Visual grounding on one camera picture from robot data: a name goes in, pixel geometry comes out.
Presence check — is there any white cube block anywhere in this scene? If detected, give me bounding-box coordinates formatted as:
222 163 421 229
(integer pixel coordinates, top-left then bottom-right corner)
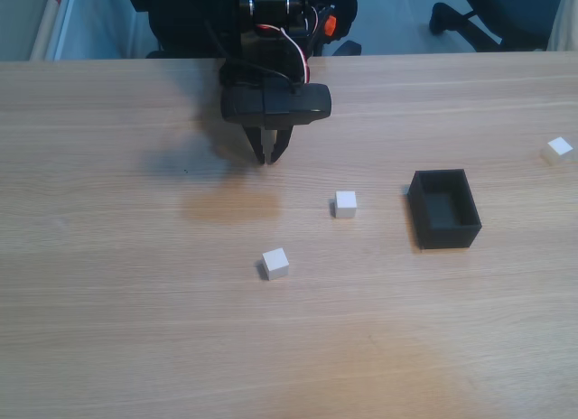
540 136 576 166
334 191 359 219
261 247 290 282

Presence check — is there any black cable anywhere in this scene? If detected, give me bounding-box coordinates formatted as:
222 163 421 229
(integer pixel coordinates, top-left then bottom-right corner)
202 20 304 96

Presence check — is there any white and red cable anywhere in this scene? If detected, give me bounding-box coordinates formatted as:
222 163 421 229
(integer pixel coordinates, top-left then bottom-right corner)
256 24 313 84

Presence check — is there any black open box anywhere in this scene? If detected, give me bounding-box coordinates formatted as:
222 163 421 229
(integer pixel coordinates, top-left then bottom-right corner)
407 168 483 251

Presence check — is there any black oval camera box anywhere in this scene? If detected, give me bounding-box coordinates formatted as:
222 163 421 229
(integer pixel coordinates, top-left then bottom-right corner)
219 82 333 126

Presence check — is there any blue office chair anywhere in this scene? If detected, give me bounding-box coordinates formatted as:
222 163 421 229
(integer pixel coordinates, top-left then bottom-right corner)
427 0 568 52

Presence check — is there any white panel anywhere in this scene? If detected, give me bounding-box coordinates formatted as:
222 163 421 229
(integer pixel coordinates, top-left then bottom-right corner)
29 0 136 61

